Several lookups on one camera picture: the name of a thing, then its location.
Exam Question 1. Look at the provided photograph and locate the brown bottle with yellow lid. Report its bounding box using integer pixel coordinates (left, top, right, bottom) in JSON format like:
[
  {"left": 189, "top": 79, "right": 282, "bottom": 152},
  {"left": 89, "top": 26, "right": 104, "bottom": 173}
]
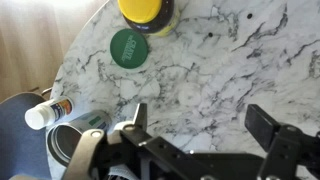
[{"left": 117, "top": 0, "right": 182, "bottom": 38}]

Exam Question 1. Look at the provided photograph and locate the white pill bottle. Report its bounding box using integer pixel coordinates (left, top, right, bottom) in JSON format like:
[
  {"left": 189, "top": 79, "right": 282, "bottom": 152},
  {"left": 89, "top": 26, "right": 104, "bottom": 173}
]
[{"left": 24, "top": 95, "right": 75, "bottom": 131}]

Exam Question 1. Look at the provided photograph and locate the green round lid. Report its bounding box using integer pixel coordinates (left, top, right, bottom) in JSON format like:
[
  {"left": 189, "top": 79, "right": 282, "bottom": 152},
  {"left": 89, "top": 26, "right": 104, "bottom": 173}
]
[{"left": 109, "top": 28, "right": 150, "bottom": 70}]

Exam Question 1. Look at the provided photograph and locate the steel tumbler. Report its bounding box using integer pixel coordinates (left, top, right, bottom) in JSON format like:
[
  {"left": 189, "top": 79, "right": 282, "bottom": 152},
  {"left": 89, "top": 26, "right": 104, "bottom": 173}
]
[{"left": 46, "top": 109, "right": 113, "bottom": 168}]

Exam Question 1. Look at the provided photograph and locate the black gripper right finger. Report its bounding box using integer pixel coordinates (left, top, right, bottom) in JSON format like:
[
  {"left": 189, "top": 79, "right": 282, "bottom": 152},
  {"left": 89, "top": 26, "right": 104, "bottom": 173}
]
[{"left": 244, "top": 103, "right": 320, "bottom": 180}]

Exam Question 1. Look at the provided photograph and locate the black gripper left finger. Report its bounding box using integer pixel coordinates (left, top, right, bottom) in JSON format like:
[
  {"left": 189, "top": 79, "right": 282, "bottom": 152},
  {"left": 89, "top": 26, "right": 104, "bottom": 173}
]
[{"left": 63, "top": 102, "right": 201, "bottom": 180}]

